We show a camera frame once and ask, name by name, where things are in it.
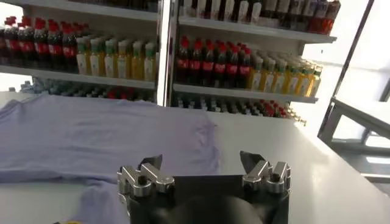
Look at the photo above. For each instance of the purple printed t-shirt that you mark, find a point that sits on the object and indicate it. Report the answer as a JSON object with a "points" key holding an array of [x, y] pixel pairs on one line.
{"points": [[91, 137]]}

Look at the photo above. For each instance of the grey metal frame table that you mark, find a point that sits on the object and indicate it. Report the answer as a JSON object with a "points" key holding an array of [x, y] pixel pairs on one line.
{"points": [[329, 121]]}

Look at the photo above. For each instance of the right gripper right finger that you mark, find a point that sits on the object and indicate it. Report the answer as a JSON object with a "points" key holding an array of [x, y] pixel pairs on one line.
{"points": [[259, 175]]}

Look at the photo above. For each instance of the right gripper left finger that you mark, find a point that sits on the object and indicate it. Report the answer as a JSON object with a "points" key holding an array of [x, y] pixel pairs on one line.
{"points": [[143, 179]]}

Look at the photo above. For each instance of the dark metal frame post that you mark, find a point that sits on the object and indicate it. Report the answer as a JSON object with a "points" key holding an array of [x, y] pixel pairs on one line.
{"points": [[354, 45]]}

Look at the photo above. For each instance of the grey metal shelving unit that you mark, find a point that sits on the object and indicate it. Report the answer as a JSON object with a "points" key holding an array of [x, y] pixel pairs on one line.
{"points": [[91, 78], [243, 92]]}

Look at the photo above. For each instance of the red cap cola bottle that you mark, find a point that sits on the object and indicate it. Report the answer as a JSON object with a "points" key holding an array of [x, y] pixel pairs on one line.
{"points": [[26, 47], [55, 50], [220, 68], [41, 48], [69, 51], [195, 65], [231, 69], [12, 45], [208, 67], [182, 64], [244, 70]]}

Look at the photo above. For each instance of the yellow juice bottle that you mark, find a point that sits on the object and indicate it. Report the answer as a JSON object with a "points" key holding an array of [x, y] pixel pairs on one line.
{"points": [[95, 62], [292, 82], [268, 79], [279, 80], [304, 83], [109, 63], [81, 61], [315, 85], [256, 77], [149, 66], [123, 64], [137, 65]]}

